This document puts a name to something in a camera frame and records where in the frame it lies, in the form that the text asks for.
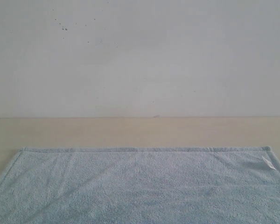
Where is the light blue terry towel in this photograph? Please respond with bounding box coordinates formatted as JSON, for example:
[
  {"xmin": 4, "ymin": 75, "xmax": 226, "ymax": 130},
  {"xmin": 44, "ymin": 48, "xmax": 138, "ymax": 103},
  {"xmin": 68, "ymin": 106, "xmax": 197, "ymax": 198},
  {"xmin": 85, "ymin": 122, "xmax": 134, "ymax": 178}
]
[{"xmin": 0, "ymin": 147, "xmax": 280, "ymax": 224}]

